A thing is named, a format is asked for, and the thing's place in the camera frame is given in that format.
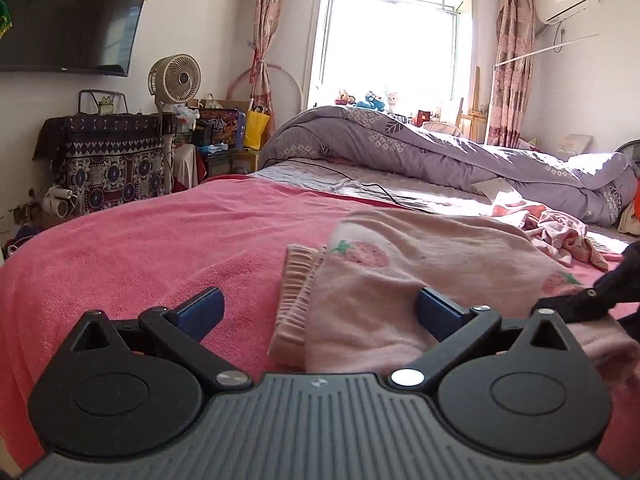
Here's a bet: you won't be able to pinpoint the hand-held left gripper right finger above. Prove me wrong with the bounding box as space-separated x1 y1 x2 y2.
387 286 571 391

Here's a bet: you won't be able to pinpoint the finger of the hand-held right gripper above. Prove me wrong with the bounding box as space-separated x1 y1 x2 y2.
531 271 623 322

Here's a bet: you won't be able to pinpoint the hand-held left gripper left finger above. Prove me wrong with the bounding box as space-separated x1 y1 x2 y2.
70 286 255 393

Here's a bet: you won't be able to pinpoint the pink strawberry print pants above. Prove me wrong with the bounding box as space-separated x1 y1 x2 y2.
267 207 636 381

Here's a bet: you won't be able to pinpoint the pink strawberry pajama top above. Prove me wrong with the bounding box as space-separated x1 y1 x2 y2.
492 200 611 268

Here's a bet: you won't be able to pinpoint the pink towel blanket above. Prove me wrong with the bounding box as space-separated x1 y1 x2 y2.
0 175 640 466

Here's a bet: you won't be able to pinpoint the grey bed sheet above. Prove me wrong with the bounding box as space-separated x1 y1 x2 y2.
247 160 640 256

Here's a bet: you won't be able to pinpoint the white paper sheet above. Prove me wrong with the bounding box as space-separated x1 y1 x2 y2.
470 177 513 198

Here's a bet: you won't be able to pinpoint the white cloth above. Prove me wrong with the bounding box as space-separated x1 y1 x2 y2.
172 144 198 188

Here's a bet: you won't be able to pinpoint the purple floral quilt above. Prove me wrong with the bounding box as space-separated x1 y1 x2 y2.
260 105 638 226

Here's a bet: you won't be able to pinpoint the patterned cloth covered cabinet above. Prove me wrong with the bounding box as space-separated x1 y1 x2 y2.
32 114 176 216

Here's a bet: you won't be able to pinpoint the white hair dryer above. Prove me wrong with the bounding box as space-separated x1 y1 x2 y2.
42 185 81 218

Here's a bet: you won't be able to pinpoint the colourful printed box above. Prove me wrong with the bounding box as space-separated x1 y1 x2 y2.
192 107 247 150

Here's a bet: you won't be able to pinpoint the yellow paper bag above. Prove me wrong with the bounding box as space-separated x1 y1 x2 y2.
244 106 271 150

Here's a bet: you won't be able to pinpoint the wooden easel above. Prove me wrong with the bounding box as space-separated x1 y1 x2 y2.
457 66 488 141

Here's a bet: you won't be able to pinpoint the blue plush toy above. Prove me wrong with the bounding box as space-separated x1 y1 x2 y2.
357 91 388 112

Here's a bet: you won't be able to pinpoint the beige round fan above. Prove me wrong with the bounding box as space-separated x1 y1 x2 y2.
147 55 203 193

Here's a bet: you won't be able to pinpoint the pink floral curtain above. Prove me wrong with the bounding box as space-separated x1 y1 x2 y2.
487 0 536 148
250 0 291 133

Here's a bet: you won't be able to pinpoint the pink hula hoop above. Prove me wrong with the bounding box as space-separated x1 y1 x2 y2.
226 62 305 111

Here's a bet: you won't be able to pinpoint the window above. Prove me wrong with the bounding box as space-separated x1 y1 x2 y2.
305 0 481 111

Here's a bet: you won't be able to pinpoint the black television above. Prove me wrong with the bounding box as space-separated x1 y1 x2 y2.
0 0 148 78

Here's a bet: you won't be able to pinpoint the black cable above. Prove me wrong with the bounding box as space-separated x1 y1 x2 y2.
272 157 441 216

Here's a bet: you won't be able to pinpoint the grey metal wire frame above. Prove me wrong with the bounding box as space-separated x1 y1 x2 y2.
77 90 126 116

